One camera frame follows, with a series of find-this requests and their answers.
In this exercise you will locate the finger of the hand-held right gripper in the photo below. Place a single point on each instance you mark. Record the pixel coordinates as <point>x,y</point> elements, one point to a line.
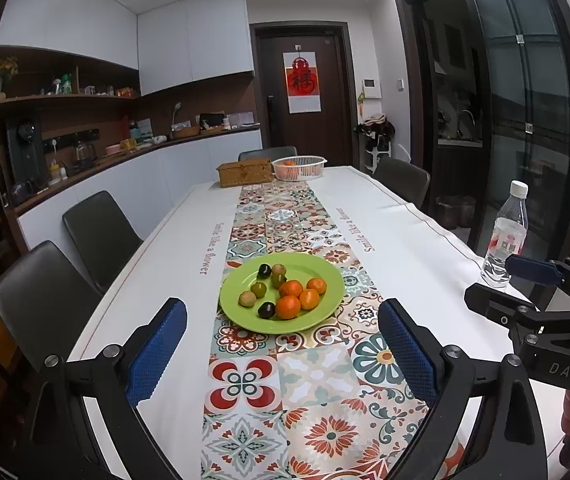
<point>535,270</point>
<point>495,301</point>

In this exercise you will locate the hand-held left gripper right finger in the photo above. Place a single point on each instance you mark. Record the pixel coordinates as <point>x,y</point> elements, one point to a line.
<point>407,355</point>

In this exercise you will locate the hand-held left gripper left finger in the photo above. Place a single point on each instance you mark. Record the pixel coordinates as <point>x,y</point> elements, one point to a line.
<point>157,350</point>

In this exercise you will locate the green plastic plate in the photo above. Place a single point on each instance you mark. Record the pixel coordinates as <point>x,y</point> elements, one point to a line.
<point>325,310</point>

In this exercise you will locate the orange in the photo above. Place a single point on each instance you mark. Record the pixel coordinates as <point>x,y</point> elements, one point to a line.
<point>316,286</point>
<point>287,307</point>
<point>309,299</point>
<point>292,288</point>

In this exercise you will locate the dark purple passion fruit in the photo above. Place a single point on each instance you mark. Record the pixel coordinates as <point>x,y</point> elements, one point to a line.
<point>266,310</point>
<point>264,271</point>

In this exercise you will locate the small green fruit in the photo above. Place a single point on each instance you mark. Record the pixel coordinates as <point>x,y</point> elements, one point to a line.
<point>258,289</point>
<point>279,281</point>

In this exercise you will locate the clear plastic water bottle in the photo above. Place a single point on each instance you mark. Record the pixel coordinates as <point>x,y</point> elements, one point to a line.
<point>505,240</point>

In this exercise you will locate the small yellowish fruit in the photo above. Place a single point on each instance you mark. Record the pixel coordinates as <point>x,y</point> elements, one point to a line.
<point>278,269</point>
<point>246,299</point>

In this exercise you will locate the patterned table runner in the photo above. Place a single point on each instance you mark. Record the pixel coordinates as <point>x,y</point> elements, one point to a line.
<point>285,375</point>

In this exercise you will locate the dark grey chair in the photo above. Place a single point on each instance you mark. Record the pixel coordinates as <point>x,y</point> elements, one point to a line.
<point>402,180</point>
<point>267,152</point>
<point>102,230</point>
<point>40,300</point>

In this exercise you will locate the sliding glass door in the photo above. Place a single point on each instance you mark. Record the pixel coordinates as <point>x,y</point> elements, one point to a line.
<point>525,85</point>

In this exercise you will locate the woven wicker box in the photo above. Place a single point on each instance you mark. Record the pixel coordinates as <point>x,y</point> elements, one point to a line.
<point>244,174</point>

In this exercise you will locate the small yellow bottle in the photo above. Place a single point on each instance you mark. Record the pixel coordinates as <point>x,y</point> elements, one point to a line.
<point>57,172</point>

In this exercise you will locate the shoe rack with bags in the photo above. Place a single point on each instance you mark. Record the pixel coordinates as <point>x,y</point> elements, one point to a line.
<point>375,135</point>

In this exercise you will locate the pink bowl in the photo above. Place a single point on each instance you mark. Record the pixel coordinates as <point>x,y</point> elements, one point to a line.
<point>113,149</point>

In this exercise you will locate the white plastic basket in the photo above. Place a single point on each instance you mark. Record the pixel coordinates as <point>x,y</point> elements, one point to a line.
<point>310,170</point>

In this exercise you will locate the glass kettle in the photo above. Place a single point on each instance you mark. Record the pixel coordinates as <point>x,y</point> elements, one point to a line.
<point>84,152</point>

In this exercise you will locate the round wicker basket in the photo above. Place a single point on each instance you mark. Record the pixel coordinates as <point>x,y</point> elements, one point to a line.
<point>186,131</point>

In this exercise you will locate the dark brown door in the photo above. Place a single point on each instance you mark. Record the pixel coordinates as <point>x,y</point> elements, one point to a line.
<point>335,130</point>

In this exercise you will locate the white desk lamp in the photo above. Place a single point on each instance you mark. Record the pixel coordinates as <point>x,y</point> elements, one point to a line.
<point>176,112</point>

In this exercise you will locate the black coffee machine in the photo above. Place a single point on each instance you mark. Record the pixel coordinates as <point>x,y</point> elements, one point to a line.
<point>26,150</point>

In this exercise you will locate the white intercom panel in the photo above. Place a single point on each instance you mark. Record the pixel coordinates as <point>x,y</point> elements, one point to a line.
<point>371,88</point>

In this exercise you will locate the yellow flower bouquet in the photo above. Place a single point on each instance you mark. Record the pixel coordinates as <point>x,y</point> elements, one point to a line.
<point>5,67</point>

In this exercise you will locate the red and white wall poster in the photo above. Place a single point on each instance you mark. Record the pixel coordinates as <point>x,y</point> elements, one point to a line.
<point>302,82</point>

